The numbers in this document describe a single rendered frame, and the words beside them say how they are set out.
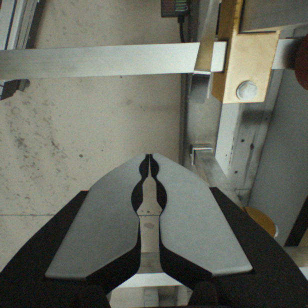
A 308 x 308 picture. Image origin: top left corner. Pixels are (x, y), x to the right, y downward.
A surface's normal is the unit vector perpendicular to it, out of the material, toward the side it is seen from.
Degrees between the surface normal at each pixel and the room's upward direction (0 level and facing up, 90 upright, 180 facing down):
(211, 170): 90
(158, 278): 0
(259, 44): 0
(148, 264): 90
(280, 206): 90
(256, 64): 0
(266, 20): 90
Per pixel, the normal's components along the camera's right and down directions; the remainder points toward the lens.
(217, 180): -0.04, -0.87
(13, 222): 0.02, 0.49
